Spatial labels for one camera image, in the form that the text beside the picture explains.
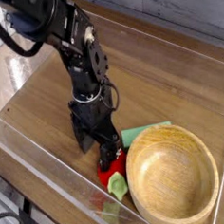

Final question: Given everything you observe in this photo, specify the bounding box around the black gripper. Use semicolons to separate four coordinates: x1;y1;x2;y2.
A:
68;84;121;172

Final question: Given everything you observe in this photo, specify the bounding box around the red felt strawberry toy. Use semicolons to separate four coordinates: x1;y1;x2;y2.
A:
98;148;129;201

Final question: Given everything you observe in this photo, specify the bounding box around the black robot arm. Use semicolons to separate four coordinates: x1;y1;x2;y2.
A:
0;0;120;172

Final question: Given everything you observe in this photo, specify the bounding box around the green rectangular block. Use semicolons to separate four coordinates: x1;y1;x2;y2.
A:
121;121;171;148

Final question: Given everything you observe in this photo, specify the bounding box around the wooden bowl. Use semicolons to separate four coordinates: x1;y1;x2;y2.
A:
126;124;219;224

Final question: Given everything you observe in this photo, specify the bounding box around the clear acrylic front wall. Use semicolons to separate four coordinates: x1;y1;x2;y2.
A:
0;119;149;224

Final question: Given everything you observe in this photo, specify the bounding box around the black cable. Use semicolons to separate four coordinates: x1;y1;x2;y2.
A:
0;0;46;60

